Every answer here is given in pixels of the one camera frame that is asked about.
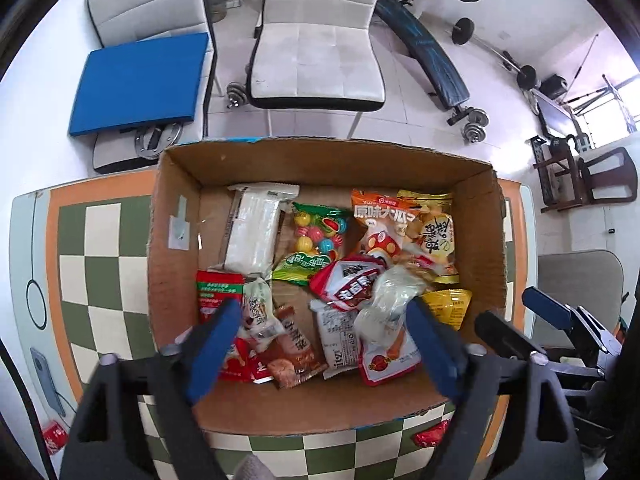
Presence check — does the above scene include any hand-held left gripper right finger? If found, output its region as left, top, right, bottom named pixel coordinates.
left=405, top=297, right=586, bottom=480

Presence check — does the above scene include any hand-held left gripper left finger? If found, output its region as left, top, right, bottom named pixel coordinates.
left=60, top=299, right=244, bottom=480

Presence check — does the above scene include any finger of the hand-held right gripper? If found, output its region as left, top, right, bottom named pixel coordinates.
left=522, top=287, right=623, bottom=371
left=474, top=311, right=548, bottom=358

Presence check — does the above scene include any clear plastic snack packet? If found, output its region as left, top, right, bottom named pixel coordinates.
left=354, top=264, right=428, bottom=343

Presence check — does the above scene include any yellow chips snack packet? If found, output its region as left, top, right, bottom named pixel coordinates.
left=397, top=189, right=460, bottom=283

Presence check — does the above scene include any large white snack packet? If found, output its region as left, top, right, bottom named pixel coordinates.
left=223, top=182, right=301, bottom=273

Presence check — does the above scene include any cardboard box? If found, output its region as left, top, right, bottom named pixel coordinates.
left=146, top=136, right=510, bottom=436

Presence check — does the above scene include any grey padded chair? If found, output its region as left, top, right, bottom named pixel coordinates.
left=532, top=250, right=626, bottom=346

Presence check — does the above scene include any red white sausage packet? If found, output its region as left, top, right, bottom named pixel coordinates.
left=357, top=327, right=422, bottom=387

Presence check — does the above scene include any yellow cup-shaped snack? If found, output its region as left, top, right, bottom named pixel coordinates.
left=419, top=288, right=473, bottom=331

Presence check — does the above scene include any red green snack packet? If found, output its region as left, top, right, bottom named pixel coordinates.
left=195, top=269, right=261, bottom=383

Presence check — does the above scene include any white brown-lettered snack packet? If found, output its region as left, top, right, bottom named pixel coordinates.
left=242, top=277, right=286, bottom=353

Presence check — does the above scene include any brown cookie snack packet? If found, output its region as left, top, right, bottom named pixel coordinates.
left=267, top=305, right=328, bottom=390

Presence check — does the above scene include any small red snack packet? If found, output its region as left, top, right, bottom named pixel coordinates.
left=412, top=419, right=452, bottom=450

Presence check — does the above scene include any white barcode snack packet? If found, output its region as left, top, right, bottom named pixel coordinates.
left=308, top=299, right=361, bottom=380

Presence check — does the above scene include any red white snack packet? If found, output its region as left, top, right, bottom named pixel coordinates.
left=308, top=255, right=388, bottom=311

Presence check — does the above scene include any grey cloth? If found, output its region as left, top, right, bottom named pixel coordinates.
left=231, top=452, right=278, bottom=480

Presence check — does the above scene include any dark wooden chair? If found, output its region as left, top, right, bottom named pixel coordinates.
left=577, top=146, right=640, bottom=206

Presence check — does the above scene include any dark wooden stool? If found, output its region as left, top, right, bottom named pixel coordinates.
left=530, top=134, right=591, bottom=213

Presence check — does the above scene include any orange mushroom snack packet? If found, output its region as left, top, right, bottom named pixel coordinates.
left=350, top=189, right=421, bottom=263

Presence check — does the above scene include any green colourful candy packet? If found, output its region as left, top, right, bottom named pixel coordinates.
left=271, top=201, right=353, bottom=288

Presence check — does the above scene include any blue-grey smartphone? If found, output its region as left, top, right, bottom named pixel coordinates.
left=30, top=347, right=66, bottom=417

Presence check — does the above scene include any red soda can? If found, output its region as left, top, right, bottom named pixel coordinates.
left=42, top=421, right=68, bottom=456

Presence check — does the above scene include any small grey dumbbell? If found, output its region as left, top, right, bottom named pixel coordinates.
left=226, top=81, right=248, bottom=109
left=460, top=107, right=488, bottom=143

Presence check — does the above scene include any black weight block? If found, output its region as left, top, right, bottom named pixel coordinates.
left=540, top=74, right=568, bottom=101

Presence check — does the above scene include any black sit-up bench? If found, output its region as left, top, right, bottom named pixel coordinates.
left=375, top=0, right=488, bottom=126

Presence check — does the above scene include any blue padded bag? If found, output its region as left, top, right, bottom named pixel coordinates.
left=67, top=32, right=211, bottom=157

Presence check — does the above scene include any barbell with black plates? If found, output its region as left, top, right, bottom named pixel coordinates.
left=451, top=16, right=538, bottom=88

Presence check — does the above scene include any white padded chair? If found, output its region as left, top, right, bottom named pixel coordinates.
left=87, top=0, right=226, bottom=176
left=246, top=0, right=392, bottom=138

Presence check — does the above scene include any black cable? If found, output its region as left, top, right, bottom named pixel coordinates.
left=0, top=340, right=56, bottom=480

